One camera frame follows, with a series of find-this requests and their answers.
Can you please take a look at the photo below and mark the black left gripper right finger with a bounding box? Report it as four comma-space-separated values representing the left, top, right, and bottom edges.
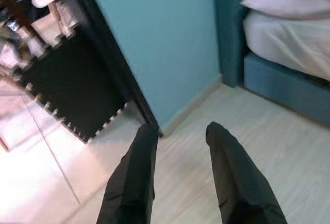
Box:
206, 121, 288, 224

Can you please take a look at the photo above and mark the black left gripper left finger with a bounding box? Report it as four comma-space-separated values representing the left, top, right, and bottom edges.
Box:
96, 123, 159, 224

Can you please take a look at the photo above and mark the black foam puzzle mat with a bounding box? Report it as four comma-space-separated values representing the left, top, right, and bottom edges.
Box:
20, 25, 129, 146

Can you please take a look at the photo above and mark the dark teal upholstered headboard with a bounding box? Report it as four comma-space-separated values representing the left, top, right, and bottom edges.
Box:
211, 0, 250, 88

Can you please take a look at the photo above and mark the brown wooden chair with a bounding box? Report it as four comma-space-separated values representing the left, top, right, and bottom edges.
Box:
0, 0, 65, 55

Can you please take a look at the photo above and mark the black door frame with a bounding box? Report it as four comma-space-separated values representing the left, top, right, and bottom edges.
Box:
65, 0, 164, 139

